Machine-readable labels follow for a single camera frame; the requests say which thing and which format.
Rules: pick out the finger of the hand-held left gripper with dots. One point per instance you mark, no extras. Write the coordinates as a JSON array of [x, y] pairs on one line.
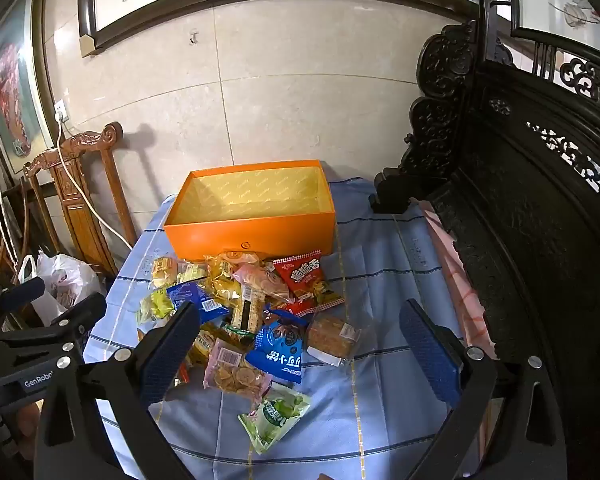
[[82, 312], [25, 291]]

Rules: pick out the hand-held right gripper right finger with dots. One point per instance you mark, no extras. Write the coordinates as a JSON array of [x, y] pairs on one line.
[[430, 355]]

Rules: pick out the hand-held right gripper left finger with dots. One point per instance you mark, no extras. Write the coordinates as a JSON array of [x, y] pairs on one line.
[[170, 355]]

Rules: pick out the yellow-green snack packet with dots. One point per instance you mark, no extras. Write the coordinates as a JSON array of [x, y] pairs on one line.
[[155, 307]]

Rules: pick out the orange cardboard box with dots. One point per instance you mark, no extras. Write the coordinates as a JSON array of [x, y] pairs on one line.
[[250, 237]]

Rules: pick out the yellow striped snack packet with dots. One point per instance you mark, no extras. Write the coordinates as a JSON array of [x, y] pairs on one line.
[[205, 345]]

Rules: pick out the white plastic bag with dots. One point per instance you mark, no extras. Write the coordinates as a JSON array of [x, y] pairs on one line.
[[65, 275]]

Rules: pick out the blue packet with barcode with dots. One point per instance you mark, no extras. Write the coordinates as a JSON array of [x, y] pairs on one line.
[[200, 300]]

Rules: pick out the blue striped tablecloth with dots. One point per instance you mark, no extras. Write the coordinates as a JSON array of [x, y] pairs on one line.
[[380, 310]]

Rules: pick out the pink round cracker packet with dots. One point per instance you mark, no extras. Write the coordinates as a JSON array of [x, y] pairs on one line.
[[235, 372]]

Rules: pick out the pink striped cloth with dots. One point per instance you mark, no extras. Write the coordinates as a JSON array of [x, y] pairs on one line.
[[455, 280]]

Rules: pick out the yellow cracker packet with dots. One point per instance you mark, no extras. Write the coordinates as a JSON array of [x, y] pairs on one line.
[[162, 270]]

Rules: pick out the small yellow snack packet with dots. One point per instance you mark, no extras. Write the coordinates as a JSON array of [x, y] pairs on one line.
[[192, 272]]

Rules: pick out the long white biscuit packet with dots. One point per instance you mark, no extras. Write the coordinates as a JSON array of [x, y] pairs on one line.
[[245, 310]]

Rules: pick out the yellow chips packet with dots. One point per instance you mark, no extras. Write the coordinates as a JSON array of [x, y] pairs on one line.
[[222, 280]]

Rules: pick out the carved wooden chair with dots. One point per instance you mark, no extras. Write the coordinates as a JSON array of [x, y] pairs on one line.
[[77, 210]]

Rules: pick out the clear wrapped cake packet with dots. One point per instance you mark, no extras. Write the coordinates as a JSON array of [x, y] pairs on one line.
[[332, 337]]

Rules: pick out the blue cookie packet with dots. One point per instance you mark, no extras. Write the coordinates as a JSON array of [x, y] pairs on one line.
[[280, 350]]

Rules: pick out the clear pink biscuit packet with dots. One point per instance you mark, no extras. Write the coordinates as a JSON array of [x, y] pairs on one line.
[[260, 280]]

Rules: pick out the green snack packet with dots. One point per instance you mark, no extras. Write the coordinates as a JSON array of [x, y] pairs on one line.
[[275, 417]]

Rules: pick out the dark carved wooden bench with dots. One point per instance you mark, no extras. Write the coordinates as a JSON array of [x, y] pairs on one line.
[[530, 260]]

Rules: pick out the red snack packet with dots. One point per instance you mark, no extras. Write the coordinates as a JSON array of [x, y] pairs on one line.
[[305, 280]]

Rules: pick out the red framed painting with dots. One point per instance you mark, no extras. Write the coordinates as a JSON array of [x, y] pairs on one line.
[[15, 85]]

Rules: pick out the wall power outlet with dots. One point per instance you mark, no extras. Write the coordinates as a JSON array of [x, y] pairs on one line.
[[61, 110]]

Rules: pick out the metal wall hook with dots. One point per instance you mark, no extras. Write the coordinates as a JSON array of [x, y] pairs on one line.
[[195, 36]]

